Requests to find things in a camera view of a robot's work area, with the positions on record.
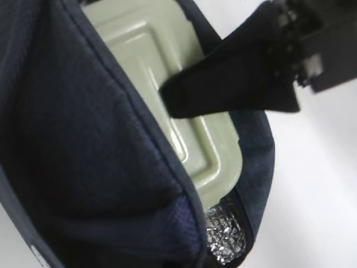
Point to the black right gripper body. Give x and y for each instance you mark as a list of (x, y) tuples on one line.
[(316, 42)]

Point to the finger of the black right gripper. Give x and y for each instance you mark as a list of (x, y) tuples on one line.
[(239, 74)]

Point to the green lidded glass food container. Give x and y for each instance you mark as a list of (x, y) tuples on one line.
[(153, 42)]

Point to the dark navy fabric lunch bag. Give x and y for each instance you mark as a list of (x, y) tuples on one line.
[(87, 175)]

